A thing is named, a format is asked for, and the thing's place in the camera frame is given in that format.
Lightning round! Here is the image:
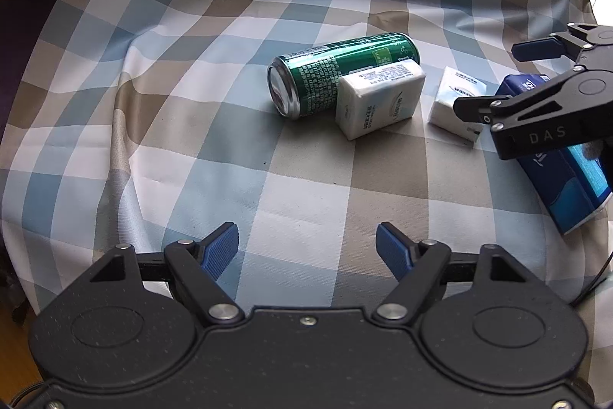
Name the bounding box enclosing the purple upholstered chair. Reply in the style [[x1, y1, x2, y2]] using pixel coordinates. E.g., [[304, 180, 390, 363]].
[[0, 0, 111, 141]]

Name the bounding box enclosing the black cable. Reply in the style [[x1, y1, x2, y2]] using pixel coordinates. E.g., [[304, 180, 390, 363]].
[[570, 246, 613, 309]]

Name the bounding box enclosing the blue and beige checked tablecloth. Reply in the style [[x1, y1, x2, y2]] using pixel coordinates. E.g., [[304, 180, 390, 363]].
[[0, 0, 613, 328]]

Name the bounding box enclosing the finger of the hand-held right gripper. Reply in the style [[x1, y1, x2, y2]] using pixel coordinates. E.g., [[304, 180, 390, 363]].
[[511, 23, 613, 69], [452, 68, 613, 161]]

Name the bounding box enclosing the small white tissue pack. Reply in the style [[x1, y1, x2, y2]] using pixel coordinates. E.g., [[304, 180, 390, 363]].
[[428, 65, 488, 148], [335, 58, 427, 140]]

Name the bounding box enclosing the green drink can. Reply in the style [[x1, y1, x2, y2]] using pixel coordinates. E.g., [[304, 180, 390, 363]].
[[267, 33, 422, 120]]

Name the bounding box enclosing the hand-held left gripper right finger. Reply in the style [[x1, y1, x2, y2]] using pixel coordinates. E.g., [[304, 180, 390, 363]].
[[374, 221, 551, 326]]

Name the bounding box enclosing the large blue tissue pack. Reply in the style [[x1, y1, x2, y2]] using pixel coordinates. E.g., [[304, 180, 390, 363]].
[[493, 74, 613, 236]]

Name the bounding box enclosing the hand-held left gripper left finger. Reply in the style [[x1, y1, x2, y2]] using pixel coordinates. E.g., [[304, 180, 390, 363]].
[[62, 221, 245, 326]]

